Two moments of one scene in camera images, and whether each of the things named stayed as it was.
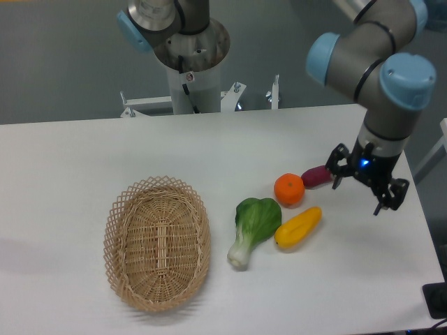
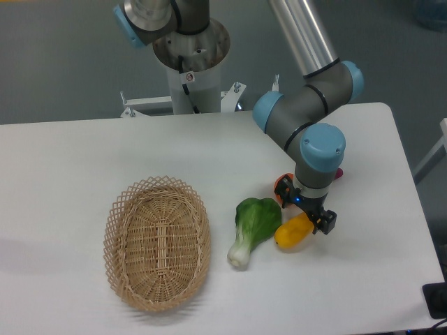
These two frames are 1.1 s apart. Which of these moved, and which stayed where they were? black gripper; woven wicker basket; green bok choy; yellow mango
Moved: black gripper
Stayed: yellow mango; green bok choy; woven wicker basket
